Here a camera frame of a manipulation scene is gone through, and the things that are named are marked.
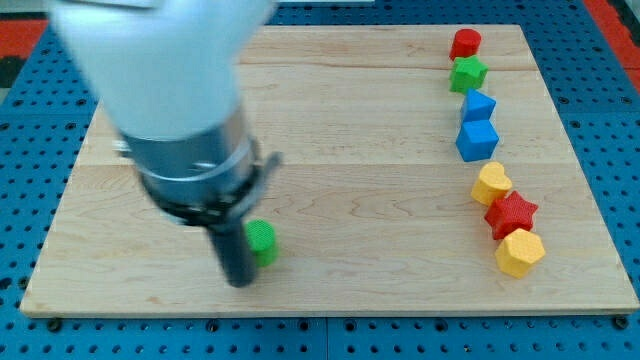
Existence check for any blue triangle block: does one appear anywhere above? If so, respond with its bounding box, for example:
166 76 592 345
460 89 497 122

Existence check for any blue cube block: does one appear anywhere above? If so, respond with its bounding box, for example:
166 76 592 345
455 120 499 162

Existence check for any green star block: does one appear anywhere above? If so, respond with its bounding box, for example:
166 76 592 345
449 55 489 94

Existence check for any green cylinder block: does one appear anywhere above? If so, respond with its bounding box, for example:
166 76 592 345
245 219 279 267

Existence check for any yellow heart block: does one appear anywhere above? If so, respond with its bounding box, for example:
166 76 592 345
470 161 513 206

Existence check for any red cylinder block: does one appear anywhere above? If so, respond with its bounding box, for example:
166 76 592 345
449 28 482 60

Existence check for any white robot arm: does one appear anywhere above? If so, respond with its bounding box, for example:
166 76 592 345
49 0 281 287

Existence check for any yellow hexagon block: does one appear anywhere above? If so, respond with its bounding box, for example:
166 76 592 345
494 229 546 279

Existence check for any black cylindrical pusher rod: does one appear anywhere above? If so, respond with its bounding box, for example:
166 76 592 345
206 220 258 288

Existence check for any red star block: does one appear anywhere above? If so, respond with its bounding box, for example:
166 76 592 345
484 191 538 240

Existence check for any light wooden board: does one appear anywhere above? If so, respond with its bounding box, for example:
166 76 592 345
20 25 639 318

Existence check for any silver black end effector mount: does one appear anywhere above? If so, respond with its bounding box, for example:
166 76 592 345
120 108 283 226

